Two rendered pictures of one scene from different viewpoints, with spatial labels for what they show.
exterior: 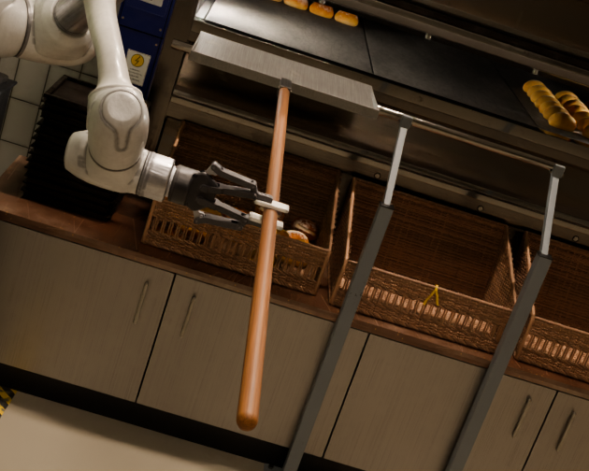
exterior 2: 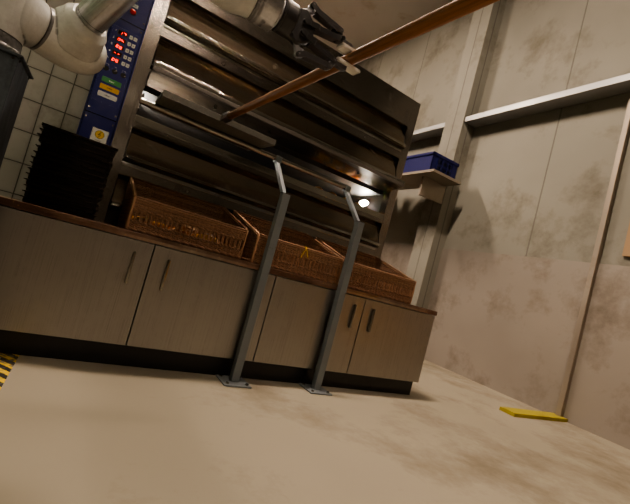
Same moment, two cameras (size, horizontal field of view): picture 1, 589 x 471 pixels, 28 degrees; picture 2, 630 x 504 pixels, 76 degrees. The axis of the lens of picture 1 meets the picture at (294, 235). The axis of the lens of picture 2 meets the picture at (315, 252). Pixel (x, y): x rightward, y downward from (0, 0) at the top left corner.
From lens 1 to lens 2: 1.87 m
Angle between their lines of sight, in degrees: 33
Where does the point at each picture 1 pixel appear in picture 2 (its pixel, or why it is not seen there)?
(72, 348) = (73, 309)
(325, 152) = (217, 197)
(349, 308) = (269, 257)
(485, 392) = (339, 301)
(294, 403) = (235, 327)
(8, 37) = (35, 19)
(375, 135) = (242, 187)
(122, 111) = not seen: outside the picture
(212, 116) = (149, 174)
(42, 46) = (64, 36)
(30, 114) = (14, 169)
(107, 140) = not seen: outside the picture
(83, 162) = not seen: outside the picture
